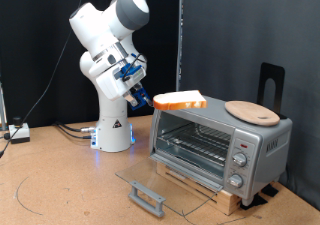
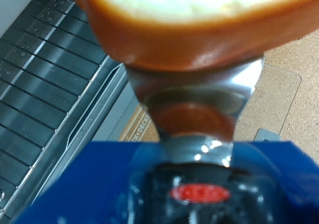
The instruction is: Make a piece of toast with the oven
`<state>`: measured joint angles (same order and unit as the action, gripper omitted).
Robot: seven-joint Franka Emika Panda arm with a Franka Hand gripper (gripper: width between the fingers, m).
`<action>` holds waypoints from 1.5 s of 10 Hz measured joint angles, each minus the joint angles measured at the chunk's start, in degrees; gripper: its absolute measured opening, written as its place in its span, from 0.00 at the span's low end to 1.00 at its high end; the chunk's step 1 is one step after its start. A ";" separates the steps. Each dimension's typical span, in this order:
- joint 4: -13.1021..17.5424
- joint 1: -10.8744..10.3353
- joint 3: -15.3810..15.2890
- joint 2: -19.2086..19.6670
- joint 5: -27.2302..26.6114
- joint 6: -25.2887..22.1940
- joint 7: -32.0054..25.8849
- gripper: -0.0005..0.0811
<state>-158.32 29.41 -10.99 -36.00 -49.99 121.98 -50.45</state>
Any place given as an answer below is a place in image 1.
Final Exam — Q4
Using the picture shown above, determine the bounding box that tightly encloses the vertical aluminium frame pole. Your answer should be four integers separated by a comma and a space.
175, 0, 185, 93

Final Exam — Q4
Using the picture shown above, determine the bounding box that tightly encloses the white bread slice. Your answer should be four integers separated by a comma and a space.
152, 90, 208, 112

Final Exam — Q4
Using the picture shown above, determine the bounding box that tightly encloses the black base cable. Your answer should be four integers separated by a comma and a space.
57, 124, 94, 140

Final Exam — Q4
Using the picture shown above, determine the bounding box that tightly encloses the silver toaster oven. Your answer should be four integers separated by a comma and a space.
148, 94, 294, 206

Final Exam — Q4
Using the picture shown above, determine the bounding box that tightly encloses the white emergency stop box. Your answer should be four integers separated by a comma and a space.
8, 116, 31, 144

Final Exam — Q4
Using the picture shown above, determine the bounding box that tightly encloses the silver oven knob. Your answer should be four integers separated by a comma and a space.
232, 151, 249, 168
227, 173, 245, 189

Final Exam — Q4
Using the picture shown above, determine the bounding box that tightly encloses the grey backdrop curtain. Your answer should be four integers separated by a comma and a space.
181, 0, 320, 211

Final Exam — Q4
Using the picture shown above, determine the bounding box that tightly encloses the black backdrop curtain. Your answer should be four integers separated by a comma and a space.
0, 0, 183, 129

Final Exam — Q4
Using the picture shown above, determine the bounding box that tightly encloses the glass oven door with handle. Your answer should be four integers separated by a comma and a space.
115, 151, 225, 218

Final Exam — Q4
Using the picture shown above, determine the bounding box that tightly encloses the black tape patch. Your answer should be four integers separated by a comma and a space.
261, 184, 280, 198

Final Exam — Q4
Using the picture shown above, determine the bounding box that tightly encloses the black cable with silver connector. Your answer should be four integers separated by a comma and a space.
53, 120, 98, 133

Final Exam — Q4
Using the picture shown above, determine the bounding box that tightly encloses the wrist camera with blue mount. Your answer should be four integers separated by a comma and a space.
118, 63, 142, 83

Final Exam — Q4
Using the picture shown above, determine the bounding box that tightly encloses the black camera cable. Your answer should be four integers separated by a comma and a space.
121, 53, 148, 83

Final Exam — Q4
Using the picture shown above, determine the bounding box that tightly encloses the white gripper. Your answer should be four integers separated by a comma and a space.
95, 63, 148, 108

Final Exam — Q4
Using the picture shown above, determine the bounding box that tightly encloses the thin metal pole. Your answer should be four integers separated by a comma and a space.
0, 81, 8, 132

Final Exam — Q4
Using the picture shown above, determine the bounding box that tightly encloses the oval wooden cutting board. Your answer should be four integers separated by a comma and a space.
224, 100, 281, 127

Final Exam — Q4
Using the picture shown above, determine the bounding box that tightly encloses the black metal bookend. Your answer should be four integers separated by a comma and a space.
256, 62, 287, 120

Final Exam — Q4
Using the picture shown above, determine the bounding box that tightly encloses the slatted wooden block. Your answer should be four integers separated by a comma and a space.
156, 161, 243, 216

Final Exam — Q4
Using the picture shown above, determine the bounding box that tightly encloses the metal wire oven rack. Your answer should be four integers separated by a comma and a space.
157, 123, 233, 168

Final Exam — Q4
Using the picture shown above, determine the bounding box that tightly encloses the black hanging cable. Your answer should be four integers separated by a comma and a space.
0, 0, 88, 158

